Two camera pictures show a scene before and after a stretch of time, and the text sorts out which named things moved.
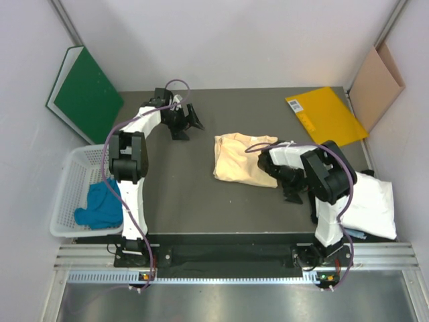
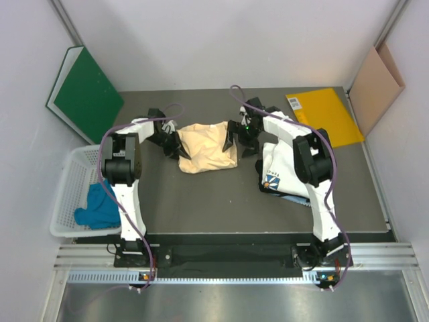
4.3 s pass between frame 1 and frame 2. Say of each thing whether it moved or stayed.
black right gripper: moved
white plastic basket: stayed
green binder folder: stayed
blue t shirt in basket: stayed
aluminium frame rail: stayed
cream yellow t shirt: moved
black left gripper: moved
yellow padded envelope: stayed
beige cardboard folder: stayed
